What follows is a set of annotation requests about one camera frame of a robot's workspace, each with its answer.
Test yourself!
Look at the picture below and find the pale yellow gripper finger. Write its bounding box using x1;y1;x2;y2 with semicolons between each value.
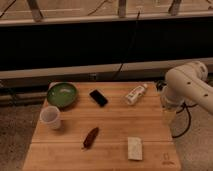
163;108;176;125

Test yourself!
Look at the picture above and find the dark red pepper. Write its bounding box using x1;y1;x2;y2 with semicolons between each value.
83;127;99;149

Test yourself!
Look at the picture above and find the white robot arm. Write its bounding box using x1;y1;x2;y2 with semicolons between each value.
160;61;213;125

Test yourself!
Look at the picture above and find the white sponge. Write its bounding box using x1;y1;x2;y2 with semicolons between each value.
127;137;143;161

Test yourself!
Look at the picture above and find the white plastic bottle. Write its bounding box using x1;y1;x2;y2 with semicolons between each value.
125;84;148;105

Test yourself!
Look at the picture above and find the wooden board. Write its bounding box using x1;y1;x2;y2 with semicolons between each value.
23;82;181;171

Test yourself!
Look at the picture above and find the black smartphone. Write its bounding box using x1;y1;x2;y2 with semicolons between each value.
89;90;108;107

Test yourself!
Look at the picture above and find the green bowl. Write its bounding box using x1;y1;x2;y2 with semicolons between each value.
47;82;78;108

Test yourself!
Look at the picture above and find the translucent plastic cup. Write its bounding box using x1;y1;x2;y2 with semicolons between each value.
40;106;61;130

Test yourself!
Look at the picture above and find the black floor cable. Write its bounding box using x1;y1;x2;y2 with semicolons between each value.
171;102;198;139

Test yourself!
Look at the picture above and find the black power cable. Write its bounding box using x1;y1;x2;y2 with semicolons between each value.
110;10;141;81

